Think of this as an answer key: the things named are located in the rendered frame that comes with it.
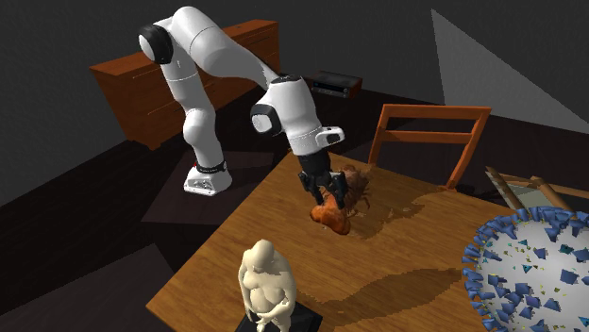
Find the wooden table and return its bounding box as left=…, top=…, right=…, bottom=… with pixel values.
left=145, top=151, right=589, bottom=332

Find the brown wooden chest of drawers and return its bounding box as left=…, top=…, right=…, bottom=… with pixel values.
left=89, top=19, right=281, bottom=152

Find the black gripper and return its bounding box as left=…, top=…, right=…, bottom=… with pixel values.
left=295, top=150, right=347, bottom=209

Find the black audio receiver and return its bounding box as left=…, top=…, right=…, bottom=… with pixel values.
left=305, top=69, right=364, bottom=100

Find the orange brown crab figure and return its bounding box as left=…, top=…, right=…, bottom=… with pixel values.
left=309, top=164, right=375, bottom=237

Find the wooden chair with pale seat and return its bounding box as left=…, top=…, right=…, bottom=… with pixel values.
left=484, top=165, right=589, bottom=218

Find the orange wooden chair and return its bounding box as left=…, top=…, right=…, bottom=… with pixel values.
left=367, top=103, right=493, bottom=192

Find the white bowl with blue spikes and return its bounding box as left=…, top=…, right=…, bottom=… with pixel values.
left=461, top=206, right=589, bottom=332

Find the cream human statue black base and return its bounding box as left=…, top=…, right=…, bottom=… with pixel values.
left=234, top=238, right=324, bottom=332

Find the dark robot stand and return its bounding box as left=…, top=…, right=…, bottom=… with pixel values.
left=140, top=149, right=278, bottom=226

